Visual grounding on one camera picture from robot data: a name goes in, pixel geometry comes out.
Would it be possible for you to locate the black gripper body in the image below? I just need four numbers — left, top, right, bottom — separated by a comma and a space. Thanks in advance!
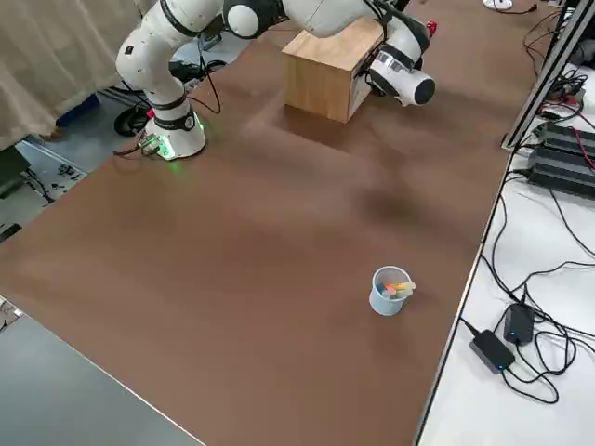
361, 69, 387, 98

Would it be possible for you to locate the white-fronted wooden drawer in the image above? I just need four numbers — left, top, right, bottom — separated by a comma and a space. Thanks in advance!
350, 69, 374, 118

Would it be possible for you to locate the wooden cabinet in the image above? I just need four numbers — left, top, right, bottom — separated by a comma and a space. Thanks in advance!
282, 17, 387, 125

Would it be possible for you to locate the black power supply box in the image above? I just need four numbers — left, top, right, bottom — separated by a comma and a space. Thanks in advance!
527, 147, 595, 202
534, 121, 595, 164

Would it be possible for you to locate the translucent blue cup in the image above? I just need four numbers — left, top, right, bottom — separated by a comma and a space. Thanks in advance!
370, 266, 417, 318

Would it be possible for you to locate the black power adapter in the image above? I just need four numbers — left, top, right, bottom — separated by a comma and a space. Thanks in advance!
504, 304, 536, 346
469, 329, 517, 375

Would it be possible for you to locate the beige curtain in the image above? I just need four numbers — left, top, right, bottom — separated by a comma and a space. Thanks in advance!
0, 0, 159, 152

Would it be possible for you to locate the aluminium frame rail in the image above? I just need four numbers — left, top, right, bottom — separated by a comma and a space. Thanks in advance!
500, 0, 595, 150

